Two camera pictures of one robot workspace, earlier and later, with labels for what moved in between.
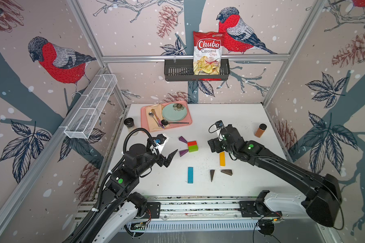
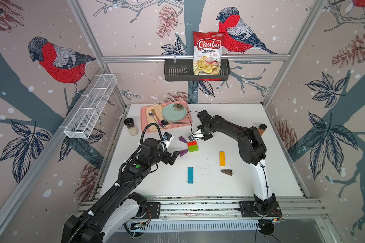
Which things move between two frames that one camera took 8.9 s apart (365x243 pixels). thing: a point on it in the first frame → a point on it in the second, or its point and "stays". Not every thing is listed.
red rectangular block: [191, 143] stays
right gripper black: [215, 143] → [206, 137]
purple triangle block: [182, 139] stays
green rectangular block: [193, 148] stays
